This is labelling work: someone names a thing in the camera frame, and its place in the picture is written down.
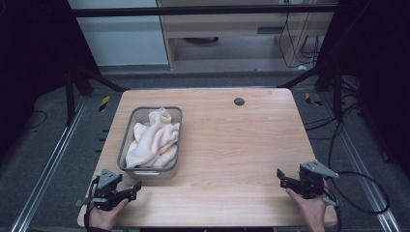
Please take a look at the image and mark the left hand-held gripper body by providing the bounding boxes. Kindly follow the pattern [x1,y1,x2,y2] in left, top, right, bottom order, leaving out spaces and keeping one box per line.
[74,168,130,213]

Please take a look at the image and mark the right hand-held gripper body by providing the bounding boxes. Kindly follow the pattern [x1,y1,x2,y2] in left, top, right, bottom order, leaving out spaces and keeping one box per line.
[298,159,340,208]

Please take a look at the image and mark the person's right hand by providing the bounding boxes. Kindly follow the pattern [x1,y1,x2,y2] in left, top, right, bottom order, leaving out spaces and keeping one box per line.
[285,188,328,232]

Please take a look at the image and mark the person's left hand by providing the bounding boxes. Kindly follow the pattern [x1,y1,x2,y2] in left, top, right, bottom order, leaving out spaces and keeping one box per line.
[87,197,131,232]

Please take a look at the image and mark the grey plastic basket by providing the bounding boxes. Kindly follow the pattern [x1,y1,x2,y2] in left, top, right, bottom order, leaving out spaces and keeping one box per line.
[117,105,184,180]

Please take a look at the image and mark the cream sock with open cuff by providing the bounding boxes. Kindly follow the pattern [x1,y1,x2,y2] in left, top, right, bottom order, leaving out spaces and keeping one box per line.
[125,107,180,169]

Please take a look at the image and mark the yellow black tape strip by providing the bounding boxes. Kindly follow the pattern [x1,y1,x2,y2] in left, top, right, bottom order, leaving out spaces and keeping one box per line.
[304,92,324,107]
[98,95,111,113]

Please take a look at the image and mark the black curtain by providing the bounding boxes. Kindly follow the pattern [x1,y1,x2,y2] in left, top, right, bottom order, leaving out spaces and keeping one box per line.
[318,0,410,178]
[0,0,98,162]

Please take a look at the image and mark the white cabinet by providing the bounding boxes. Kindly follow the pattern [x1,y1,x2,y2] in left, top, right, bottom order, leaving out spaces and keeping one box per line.
[67,0,170,68]

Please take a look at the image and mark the light wooden desk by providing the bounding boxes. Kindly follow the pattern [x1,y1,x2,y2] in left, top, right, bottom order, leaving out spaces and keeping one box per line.
[156,0,338,71]

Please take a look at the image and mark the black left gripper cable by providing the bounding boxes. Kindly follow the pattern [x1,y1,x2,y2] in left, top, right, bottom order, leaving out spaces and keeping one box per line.
[83,176,100,230]

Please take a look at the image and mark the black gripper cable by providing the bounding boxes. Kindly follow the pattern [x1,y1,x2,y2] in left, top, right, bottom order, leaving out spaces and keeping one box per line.
[83,176,100,230]
[327,119,391,232]

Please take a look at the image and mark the aluminium floor rail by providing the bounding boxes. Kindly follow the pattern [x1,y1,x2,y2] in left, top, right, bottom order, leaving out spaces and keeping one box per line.
[11,96,89,232]
[320,92,402,232]

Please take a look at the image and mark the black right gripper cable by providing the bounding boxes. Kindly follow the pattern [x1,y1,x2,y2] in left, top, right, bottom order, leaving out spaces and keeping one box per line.
[327,119,391,232]

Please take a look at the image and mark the black floor cables bundle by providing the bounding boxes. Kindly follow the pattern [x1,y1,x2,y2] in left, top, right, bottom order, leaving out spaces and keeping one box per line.
[304,76,366,141]

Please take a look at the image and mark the black floor cable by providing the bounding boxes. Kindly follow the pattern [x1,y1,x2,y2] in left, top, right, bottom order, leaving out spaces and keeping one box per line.
[24,110,48,131]

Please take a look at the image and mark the black upright stand post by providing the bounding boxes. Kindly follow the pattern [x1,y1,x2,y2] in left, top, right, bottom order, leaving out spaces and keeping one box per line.
[65,68,77,126]

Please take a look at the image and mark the black diagonal frame strut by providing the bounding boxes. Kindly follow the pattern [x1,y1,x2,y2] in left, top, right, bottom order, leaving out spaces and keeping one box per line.
[277,63,327,90]
[74,64,130,94]

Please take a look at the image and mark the black hanging desk cables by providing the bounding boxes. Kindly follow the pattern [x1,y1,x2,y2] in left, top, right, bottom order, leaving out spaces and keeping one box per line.
[278,12,321,70]

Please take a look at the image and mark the black horizontal frame bar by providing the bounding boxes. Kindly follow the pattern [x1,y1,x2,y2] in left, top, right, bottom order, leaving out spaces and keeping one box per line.
[70,4,338,18]

